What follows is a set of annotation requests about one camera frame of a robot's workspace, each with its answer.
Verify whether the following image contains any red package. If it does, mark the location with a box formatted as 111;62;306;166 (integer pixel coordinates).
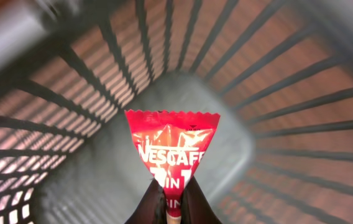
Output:
125;110;221;220

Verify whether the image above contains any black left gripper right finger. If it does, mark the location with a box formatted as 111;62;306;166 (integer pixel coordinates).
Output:
181;177;222;224

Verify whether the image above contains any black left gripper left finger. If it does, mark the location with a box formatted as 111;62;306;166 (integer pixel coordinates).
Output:
125;178;167;224

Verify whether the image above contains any grey plastic shopping basket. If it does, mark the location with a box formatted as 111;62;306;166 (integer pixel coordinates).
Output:
0;0;353;223

